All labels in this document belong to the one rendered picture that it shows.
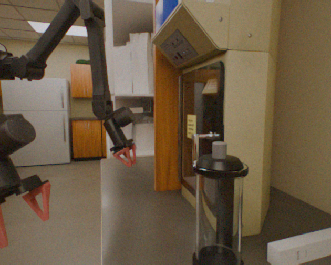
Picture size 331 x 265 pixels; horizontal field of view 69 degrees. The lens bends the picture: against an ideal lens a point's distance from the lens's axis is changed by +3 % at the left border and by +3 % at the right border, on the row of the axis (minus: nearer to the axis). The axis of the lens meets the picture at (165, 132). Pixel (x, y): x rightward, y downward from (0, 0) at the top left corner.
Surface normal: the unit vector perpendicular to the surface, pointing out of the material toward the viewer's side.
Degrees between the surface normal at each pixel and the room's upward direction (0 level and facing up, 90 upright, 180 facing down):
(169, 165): 90
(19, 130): 62
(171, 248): 0
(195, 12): 90
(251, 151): 90
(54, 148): 90
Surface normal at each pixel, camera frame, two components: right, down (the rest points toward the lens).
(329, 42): -0.96, 0.03
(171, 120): 0.26, 0.11
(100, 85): -0.22, 0.02
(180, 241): 0.00, -0.99
